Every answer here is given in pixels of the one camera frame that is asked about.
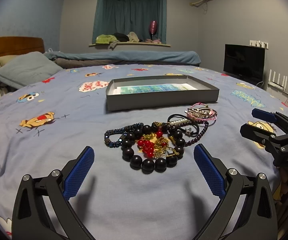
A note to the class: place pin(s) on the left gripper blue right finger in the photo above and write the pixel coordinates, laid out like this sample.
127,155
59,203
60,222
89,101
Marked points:
257,218

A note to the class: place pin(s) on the green cloth on sill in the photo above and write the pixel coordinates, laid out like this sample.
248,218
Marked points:
106,39

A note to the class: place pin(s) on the white wifi router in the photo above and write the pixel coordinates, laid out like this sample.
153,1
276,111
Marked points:
277,82

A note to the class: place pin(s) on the grey shallow cardboard box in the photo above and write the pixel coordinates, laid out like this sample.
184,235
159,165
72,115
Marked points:
205,93

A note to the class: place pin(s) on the red bead gold chain jewelry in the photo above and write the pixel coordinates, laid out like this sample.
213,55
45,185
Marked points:
154,144

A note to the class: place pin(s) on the pink balloon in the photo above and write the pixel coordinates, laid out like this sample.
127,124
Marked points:
153,28

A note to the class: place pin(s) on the beige cloth on sill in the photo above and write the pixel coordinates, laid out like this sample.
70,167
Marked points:
133,37

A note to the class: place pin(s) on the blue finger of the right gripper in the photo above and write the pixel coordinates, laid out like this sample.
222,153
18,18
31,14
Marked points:
264,114
261,136

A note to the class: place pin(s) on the wooden headboard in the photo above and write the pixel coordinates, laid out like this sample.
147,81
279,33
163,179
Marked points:
19,45

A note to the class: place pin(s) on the olive pillow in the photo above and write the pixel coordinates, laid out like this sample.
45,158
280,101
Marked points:
6,59

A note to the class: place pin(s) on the black cloth on sill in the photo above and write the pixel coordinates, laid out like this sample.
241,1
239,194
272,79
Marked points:
121,37

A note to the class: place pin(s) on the black television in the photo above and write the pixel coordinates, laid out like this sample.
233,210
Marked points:
245,62

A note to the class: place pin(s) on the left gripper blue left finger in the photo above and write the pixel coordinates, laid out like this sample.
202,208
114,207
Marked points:
30,218

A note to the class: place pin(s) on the wooden window sill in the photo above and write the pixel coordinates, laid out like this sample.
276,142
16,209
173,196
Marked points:
130,44

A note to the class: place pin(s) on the teal folded blanket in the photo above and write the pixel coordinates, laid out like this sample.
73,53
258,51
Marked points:
70,60

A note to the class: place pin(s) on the grey-blue pillow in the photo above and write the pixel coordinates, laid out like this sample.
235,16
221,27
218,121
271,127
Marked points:
27,69

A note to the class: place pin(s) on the white wall power sockets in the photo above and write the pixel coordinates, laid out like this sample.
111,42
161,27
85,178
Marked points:
259,44

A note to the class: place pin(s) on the pearl hair clip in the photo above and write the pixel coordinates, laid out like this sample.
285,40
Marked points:
180,123

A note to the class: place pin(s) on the printed blue green paper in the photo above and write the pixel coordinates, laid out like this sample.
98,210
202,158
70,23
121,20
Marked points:
152,88

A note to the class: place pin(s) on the teal curtain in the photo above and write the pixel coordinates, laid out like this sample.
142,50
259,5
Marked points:
124,16

